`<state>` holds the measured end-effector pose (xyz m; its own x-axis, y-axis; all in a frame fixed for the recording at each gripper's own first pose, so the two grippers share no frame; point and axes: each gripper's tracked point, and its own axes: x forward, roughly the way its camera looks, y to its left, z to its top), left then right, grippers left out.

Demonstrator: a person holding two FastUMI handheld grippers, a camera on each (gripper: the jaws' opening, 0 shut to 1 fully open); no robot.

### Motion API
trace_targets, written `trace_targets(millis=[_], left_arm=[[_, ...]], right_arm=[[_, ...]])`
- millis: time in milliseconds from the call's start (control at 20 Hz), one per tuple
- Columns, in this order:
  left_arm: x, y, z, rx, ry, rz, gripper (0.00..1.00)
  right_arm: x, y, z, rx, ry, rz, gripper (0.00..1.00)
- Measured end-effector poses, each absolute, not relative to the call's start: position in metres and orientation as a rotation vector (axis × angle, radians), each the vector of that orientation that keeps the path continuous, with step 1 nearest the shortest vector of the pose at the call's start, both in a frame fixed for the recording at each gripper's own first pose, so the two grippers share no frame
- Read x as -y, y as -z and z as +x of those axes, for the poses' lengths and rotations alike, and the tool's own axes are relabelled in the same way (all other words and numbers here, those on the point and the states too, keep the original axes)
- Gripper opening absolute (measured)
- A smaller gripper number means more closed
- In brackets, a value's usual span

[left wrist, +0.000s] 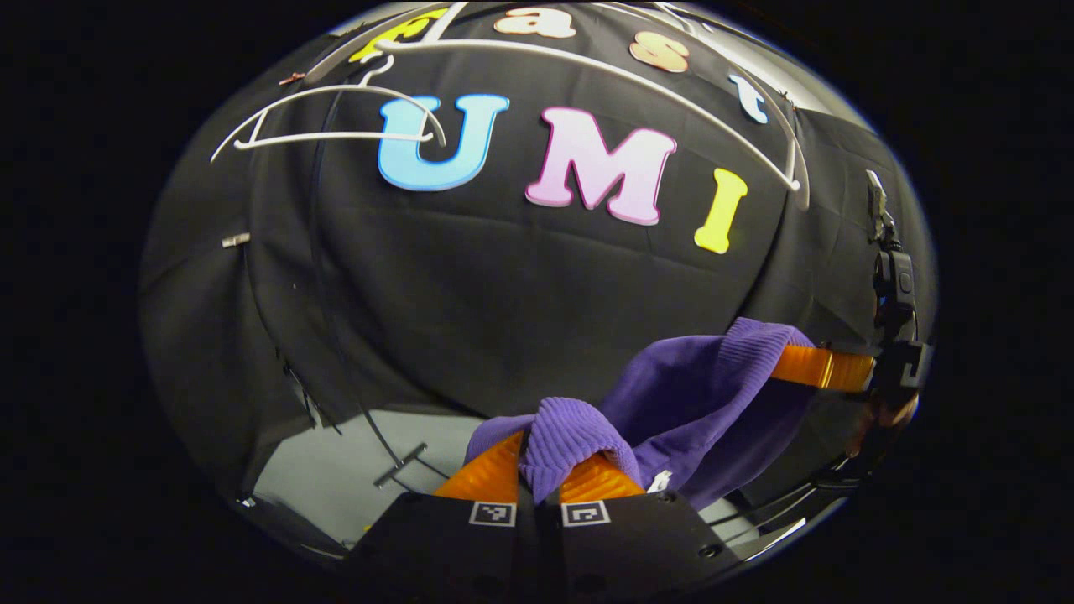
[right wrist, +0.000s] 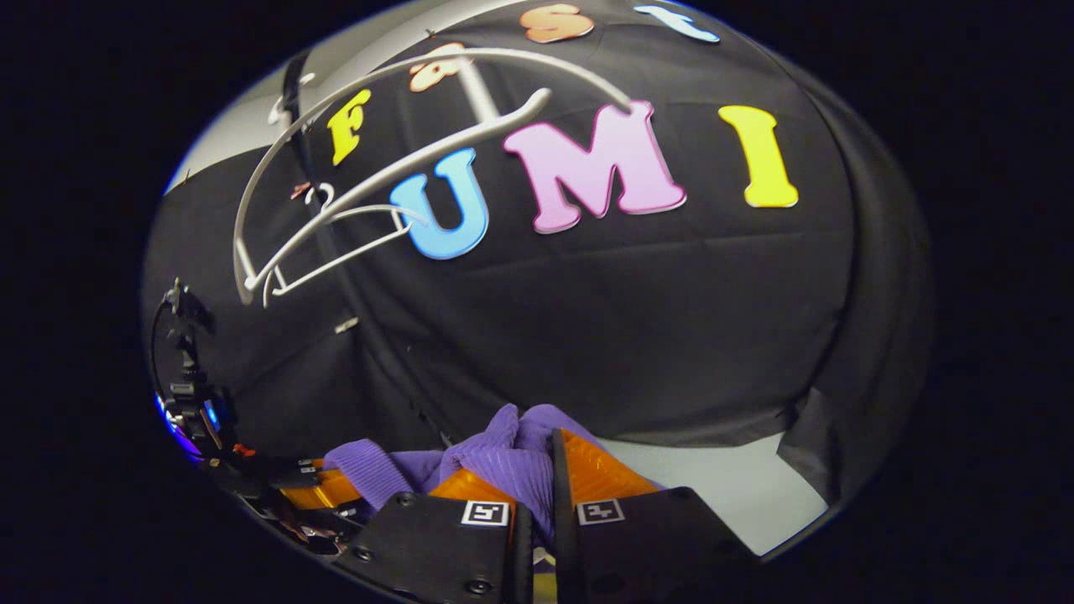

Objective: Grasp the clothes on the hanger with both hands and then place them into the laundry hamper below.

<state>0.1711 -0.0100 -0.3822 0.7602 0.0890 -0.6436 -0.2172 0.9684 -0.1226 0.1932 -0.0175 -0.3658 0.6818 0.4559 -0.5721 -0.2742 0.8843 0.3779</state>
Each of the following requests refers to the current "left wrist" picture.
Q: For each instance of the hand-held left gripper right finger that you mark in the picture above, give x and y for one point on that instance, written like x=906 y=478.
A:
x=638 y=541

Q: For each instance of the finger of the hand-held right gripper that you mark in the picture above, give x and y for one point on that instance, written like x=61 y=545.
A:
x=839 y=369

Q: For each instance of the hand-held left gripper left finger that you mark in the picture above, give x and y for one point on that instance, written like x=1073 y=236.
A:
x=436 y=541

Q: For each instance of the purple ribbed jacket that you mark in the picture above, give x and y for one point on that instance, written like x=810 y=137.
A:
x=696 y=394

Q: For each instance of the black clothes rack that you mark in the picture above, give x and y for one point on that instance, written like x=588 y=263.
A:
x=401 y=466

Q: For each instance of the white hanger with crossbar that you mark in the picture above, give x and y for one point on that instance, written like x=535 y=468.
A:
x=793 y=182

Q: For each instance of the empty white clothes hanger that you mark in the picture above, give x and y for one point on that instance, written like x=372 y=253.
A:
x=336 y=137

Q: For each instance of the white paper hang tag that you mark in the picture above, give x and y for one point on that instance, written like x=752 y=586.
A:
x=659 y=481

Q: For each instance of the black backdrop cloth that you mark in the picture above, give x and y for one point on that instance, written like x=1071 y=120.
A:
x=503 y=294

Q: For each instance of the silver clip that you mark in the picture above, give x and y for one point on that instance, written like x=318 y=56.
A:
x=236 y=240

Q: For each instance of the pink clip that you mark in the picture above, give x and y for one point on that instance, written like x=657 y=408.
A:
x=292 y=78

